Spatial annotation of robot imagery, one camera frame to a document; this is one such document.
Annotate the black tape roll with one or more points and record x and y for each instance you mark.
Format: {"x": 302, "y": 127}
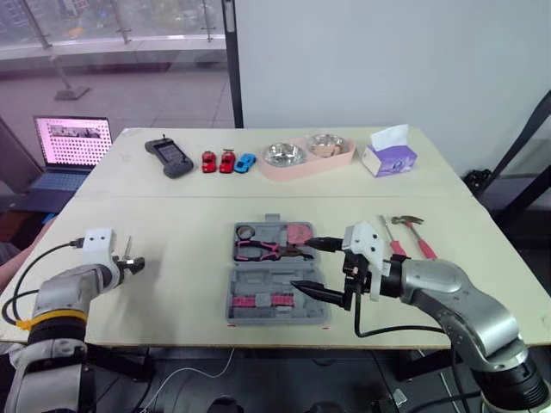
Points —
{"x": 246, "y": 232}

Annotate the pink bit set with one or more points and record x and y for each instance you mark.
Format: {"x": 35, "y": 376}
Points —
{"x": 243, "y": 300}

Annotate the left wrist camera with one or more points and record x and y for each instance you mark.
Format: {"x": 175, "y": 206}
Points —
{"x": 99, "y": 245}

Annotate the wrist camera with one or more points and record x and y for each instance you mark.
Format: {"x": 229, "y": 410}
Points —
{"x": 99, "y": 245}
{"x": 366, "y": 241}

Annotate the blue toy car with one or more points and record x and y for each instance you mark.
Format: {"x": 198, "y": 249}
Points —
{"x": 245, "y": 162}

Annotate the red toy car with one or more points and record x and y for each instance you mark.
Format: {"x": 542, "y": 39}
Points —
{"x": 227, "y": 162}
{"x": 208, "y": 162}

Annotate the pink double bowl feeder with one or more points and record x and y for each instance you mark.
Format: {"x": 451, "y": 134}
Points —
{"x": 301, "y": 170}

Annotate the open laptop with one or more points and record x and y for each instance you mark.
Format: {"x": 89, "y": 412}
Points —
{"x": 73, "y": 144}

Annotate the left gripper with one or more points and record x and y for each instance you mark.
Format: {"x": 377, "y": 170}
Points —
{"x": 134, "y": 266}

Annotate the grey handheld game console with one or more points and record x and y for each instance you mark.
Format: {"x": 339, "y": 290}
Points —
{"x": 170, "y": 155}

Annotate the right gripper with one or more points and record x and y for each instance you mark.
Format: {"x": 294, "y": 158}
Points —
{"x": 357, "y": 275}

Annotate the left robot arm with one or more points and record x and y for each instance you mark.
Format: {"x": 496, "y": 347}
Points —
{"x": 64, "y": 286}

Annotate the pink tape measure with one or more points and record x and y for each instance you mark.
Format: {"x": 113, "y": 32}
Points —
{"x": 299, "y": 233}

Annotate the grey tool case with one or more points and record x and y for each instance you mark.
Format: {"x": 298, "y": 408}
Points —
{"x": 275, "y": 316}

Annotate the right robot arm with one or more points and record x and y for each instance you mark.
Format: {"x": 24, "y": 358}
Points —
{"x": 473, "y": 310}

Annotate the purple tissue box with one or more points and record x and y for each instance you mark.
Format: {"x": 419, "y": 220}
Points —
{"x": 389, "y": 161}

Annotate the steel bowl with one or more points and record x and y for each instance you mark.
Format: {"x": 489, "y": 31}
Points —
{"x": 327, "y": 144}
{"x": 284, "y": 154}

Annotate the robot body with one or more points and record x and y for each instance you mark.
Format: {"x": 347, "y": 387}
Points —
{"x": 267, "y": 404}

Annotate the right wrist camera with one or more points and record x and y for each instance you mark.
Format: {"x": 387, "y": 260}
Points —
{"x": 366, "y": 241}

